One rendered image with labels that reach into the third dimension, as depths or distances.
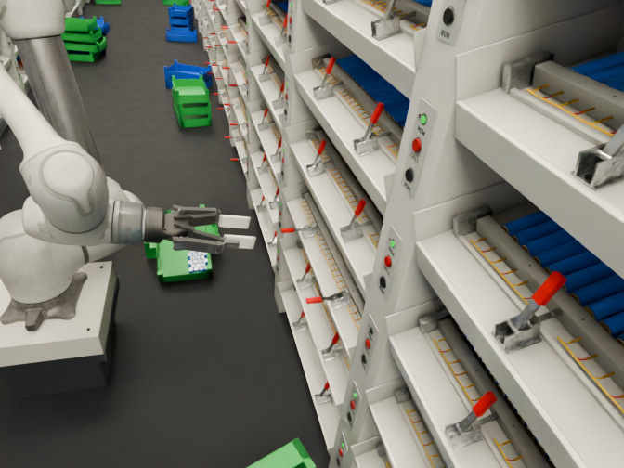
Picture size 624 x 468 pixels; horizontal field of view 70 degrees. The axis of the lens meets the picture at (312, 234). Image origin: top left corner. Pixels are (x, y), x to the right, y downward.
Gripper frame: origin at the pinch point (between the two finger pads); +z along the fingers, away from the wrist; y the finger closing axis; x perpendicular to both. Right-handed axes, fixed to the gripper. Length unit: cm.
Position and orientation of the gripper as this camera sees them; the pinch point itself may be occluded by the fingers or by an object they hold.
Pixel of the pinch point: (239, 231)
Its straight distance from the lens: 101.4
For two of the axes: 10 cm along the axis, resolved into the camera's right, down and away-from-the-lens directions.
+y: 2.7, 5.9, -7.6
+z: 9.2, 0.7, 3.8
